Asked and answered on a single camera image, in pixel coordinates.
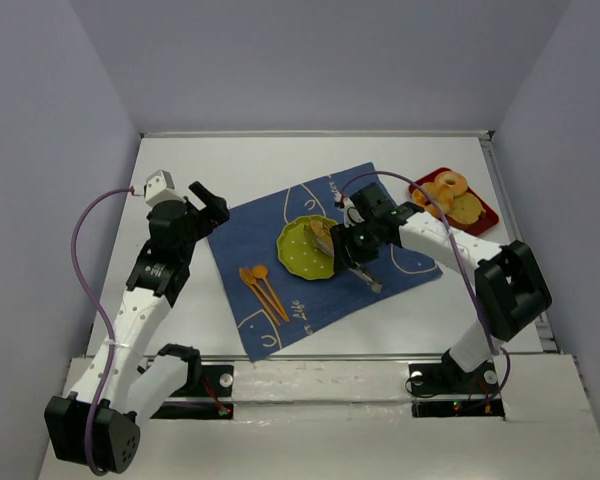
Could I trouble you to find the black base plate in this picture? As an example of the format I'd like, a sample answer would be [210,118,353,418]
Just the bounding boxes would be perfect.
[152,364,234,421]
[405,361,505,419]

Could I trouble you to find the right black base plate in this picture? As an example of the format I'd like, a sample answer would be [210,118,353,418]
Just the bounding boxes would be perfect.
[405,361,505,419]

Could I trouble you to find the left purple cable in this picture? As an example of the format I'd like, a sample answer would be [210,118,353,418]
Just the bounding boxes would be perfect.
[69,187,149,476]

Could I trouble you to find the speckled bread slice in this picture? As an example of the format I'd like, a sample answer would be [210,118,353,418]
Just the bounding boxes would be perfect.
[308,220,332,248]

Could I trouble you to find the glazed ring bread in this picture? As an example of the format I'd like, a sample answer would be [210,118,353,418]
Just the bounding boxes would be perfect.
[411,182,454,218]
[434,170,468,197]

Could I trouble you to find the brown bread slice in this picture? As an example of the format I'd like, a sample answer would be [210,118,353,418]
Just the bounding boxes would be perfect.
[447,192,485,225]

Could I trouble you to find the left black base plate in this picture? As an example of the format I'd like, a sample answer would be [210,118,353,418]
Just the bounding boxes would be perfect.
[152,364,234,421]

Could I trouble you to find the blue embroidered cloth mat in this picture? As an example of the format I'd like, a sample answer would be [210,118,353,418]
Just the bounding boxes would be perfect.
[209,163,442,361]

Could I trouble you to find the orange plastic spoon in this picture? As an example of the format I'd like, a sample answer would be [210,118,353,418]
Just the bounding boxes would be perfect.
[251,265,290,323]

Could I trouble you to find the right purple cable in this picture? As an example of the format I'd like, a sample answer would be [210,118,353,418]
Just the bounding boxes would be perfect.
[338,171,511,401]

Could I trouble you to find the green dotted plate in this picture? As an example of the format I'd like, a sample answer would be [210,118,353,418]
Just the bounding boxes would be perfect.
[276,215,337,281]

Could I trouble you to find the red tray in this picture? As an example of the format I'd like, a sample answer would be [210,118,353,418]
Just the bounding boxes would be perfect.
[408,167,499,236]

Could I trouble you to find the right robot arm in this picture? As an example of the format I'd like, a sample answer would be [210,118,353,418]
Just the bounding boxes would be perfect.
[330,182,552,397]

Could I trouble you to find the metal serving tongs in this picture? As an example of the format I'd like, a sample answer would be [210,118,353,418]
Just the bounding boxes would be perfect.
[303,220,383,293]

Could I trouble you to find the purple cable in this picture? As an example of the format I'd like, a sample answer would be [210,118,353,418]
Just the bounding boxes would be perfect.
[69,187,149,476]
[338,171,511,401]

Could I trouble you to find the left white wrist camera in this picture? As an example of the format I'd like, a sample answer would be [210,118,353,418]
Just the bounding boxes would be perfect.
[131,170,184,208]

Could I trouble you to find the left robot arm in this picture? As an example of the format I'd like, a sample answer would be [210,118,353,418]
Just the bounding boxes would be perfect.
[44,174,230,476]

